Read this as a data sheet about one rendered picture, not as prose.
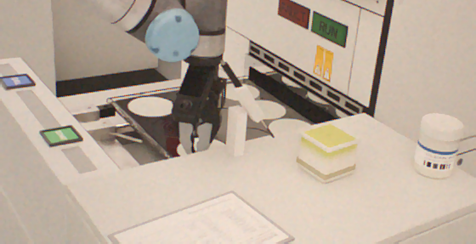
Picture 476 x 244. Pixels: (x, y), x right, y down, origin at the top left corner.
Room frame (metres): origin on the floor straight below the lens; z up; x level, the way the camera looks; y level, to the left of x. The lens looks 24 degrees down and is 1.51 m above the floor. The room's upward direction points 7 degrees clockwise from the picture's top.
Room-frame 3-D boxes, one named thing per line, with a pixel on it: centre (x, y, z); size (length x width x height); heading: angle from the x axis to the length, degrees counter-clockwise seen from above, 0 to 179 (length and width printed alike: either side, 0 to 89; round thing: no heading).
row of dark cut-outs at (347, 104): (1.40, -0.01, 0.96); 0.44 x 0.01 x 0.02; 39
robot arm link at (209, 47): (1.06, 0.17, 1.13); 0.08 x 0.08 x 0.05
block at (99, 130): (1.13, 0.39, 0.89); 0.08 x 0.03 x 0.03; 129
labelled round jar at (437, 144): (1.01, -0.26, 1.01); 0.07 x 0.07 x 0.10
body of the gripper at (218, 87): (1.07, 0.17, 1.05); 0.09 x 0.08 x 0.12; 174
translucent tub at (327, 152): (0.96, -0.07, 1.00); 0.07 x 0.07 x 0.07; 43
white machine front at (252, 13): (1.54, 0.10, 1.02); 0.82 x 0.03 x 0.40; 39
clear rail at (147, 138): (1.14, 0.29, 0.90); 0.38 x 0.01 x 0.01; 39
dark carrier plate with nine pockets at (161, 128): (1.25, 0.15, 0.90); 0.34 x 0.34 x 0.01; 39
